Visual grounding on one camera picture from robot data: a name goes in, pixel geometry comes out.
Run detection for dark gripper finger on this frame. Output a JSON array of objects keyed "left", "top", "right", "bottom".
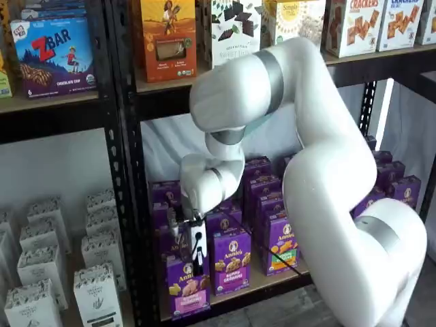
[{"left": 192, "top": 247, "right": 206, "bottom": 276}]

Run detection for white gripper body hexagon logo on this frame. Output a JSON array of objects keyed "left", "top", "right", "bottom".
[{"left": 189, "top": 220, "right": 208, "bottom": 255}]

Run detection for purple Annie's box pink patch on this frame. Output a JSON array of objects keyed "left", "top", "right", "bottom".
[
  {"left": 152, "top": 202, "right": 182, "bottom": 228},
  {"left": 166, "top": 253, "right": 212, "bottom": 322},
  {"left": 149, "top": 180, "right": 183, "bottom": 205},
  {"left": 155, "top": 224, "right": 187, "bottom": 260}
]

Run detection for purple Annie's box violet patch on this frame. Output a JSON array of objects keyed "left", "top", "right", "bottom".
[
  {"left": 206, "top": 211, "right": 243, "bottom": 236},
  {"left": 213, "top": 228, "right": 252, "bottom": 297},
  {"left": 217, "top": 200, "right": 240, "bottom": 214}
]

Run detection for wooden shelf board under Annie's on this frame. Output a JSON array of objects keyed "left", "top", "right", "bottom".
[{"left": 159, "top": 262, "right": 313, "bottom": 321}]

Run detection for purple Annie's box green patch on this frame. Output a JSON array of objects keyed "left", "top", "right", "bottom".
[
  {"left": 250, "top": 175, "right": 283, "bottom": 202},
  {"left": 257, "top": 193, "right": 286, "bottom": 224},
  {"left": 264, "top": 217, "right": 300, "bottom": 277},
  {"left": 243, "top": 156, "right": 273, "bottom": 181}
]

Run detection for wooden shelf board under crackers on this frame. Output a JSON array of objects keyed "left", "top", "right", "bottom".
[{"left": 134, "top": 43, "right": 436, "bottom": 95}]

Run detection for purple Annie's box yellow patch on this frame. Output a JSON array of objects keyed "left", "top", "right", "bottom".
[{"left": 350, "top": 187, "right": 388, "bottom": 219}]

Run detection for orange cracker box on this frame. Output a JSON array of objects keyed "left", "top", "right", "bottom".
[{"left": 140, "top": 0, "right": 198, "bottom": 83}]

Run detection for wooden shelf board under Zbar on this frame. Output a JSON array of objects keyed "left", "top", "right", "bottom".
[{"left": 0, "top": 90, "right": 103, "bottom": 115}]

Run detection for Simple Mills mint chocolate box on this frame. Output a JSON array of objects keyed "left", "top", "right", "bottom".
[{"left": 211, "top": 0, "right": 263, "bottom": 68}]

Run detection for blue Zbar chocolate chip box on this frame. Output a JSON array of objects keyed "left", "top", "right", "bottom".
[
  {"left": 20, "top": 0, "right": 88, "bottom": 21},
  {"left": 10, "top": 16, "right": 98, "bottom": 99}
]

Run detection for Simple Mills yellow bar box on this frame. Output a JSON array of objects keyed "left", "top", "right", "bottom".
[{"left": 260, "top": 0, "right": 326, "bottom": 55}]

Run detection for yellow snack box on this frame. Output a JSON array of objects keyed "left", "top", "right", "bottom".
[{"left": 0, "top": 49, "right": 14, "bottom": 99}]

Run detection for white crackers box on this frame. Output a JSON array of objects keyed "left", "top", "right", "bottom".
[{"left": 325, "top": 0, "right": 382, "bottom": 58}]

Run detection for blue pretzel crackers salt box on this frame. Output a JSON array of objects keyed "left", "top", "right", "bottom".
[{"left": 376, "top": 0, "right": 425, "bottom": 52}]

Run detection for white snack box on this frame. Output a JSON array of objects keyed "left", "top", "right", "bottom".
[{"left": 415, "top": 0, "right": 436, "bottom": 46}]

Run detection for white patterned carton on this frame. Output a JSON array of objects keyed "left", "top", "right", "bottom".
[
  {"left": 16, "top": 245, "right": 69, "bottom": 310},
  {"left": 73, "top": 261, "right": 124, "bottom": 327},
  {"left": 3, "top": 278, "right": 65, "bottom": 327},
  {"left": 18, "top": 220, "right": 72, "bottom": 255},
  {"left": 80, "top": 231, "right": 127, "bottom": 292},
  {"left": 27, "top": 196, "right": 67, "bottom": 225},
  {"left": 84, "top": 206, "right": 121, "bottom": 239},
  {"left": 84, "top": 189, "right": 117, "bottom": 212},
  {"left": 0, "top": 209, "right": 16, "bottom": 239}
]

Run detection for black metal rack with Annie's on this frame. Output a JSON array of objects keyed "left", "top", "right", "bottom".
[{"left": 105, "top": 0, "right": 436, "bottom": 327}]

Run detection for black metal rack white boxes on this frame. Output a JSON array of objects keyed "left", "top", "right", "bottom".
[{"left": 0, "top": 0, "right": 137, "bottom": 327}]

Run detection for thin black cable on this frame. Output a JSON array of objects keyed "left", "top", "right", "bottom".
[{"left": 216, "top": 209, "right": 305, "bottom": 275}]

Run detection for dark furniture frame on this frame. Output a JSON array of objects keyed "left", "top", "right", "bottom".
[{"left": 418, "top": 70, "right": 436, "bottom": 222}]

